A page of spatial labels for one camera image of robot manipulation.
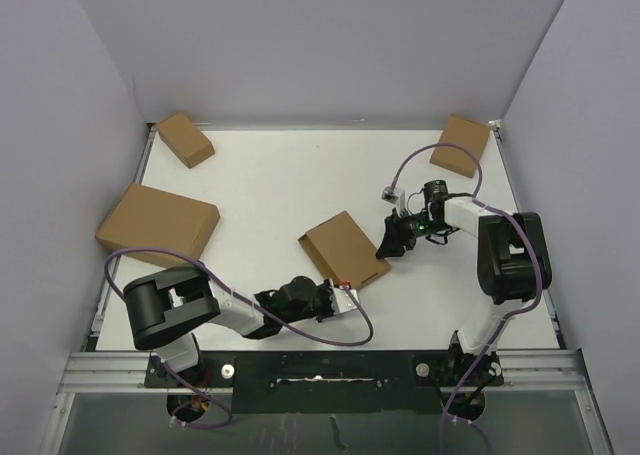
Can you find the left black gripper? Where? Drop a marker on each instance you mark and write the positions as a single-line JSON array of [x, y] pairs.
[[327, 290]]

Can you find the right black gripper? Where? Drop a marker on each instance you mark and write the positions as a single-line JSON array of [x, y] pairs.
[[396, 237]]

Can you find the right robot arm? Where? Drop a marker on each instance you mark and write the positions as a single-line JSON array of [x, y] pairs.
[[512, 266]]

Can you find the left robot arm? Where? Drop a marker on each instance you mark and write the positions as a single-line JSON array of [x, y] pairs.
[[165, 308]]

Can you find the large folded cardboard box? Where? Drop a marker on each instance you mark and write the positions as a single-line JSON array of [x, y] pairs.
[[148, 217]]

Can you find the small folded cardboard box left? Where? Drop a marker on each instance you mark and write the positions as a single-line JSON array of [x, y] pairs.
[[185, 140]]

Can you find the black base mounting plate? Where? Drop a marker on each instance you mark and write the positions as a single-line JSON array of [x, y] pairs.
[[345, 382]]

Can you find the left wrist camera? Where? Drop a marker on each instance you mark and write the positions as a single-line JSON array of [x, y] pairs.
[[344, 298]]

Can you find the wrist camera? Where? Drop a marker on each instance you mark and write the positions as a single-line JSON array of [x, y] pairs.
[[344, 298], [397, 197]]

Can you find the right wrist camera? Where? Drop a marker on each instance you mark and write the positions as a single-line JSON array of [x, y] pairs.
[[397, 197]]

